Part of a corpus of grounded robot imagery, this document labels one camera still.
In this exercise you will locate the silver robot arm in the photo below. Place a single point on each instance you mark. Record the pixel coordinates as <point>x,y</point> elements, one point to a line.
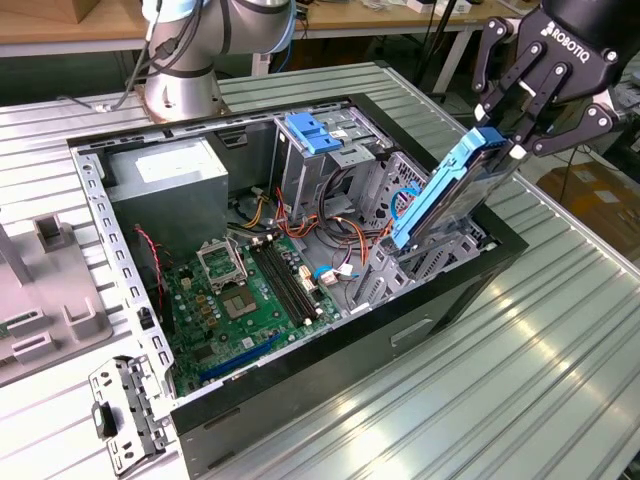
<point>180,85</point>

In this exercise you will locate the CPU socket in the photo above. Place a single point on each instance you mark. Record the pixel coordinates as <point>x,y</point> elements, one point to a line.
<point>240,302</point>

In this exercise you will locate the black RAM slot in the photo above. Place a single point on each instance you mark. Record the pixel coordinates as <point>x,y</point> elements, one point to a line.
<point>277,282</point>
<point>298,282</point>
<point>291,282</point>
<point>284,282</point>

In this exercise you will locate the brown mounting plate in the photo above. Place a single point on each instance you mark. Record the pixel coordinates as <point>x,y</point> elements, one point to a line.
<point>220,107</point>

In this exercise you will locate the hard disk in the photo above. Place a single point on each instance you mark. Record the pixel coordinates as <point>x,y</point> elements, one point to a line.
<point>425,210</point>

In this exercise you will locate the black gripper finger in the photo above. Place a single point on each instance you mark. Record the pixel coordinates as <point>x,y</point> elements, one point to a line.
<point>492,55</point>
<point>575,127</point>

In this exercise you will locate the metal slot bracket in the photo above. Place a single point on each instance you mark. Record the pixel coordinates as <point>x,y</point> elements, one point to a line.
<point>132,400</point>

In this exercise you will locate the blue expansion slot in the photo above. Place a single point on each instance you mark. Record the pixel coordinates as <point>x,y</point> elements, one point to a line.
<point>240,359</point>

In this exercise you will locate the grey power supply box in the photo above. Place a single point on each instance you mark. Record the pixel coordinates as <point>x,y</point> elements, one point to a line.
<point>170,200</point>

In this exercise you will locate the green motherboard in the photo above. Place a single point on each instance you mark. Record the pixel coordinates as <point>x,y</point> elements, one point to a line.
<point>260,332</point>

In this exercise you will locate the grey disk bay cage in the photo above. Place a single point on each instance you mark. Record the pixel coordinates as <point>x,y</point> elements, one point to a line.
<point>467,246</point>

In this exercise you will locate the green circuit card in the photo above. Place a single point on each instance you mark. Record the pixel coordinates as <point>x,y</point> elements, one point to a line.
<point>6,327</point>

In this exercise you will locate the wooden desk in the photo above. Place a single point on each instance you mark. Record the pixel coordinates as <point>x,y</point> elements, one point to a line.
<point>100,25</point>

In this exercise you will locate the grey optical drive cage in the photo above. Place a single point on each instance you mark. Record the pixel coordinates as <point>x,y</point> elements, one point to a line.
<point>300,175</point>

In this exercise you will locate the grey parts rack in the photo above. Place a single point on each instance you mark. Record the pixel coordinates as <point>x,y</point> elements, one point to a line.
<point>50,280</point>

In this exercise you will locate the black PC case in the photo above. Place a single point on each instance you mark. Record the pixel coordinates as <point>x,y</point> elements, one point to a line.
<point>325,370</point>

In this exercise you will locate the large cardboard box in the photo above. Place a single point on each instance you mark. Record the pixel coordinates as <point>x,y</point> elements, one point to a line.
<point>595,200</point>

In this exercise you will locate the blue drive latch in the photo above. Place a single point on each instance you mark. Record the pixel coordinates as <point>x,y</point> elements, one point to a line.
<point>310,132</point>

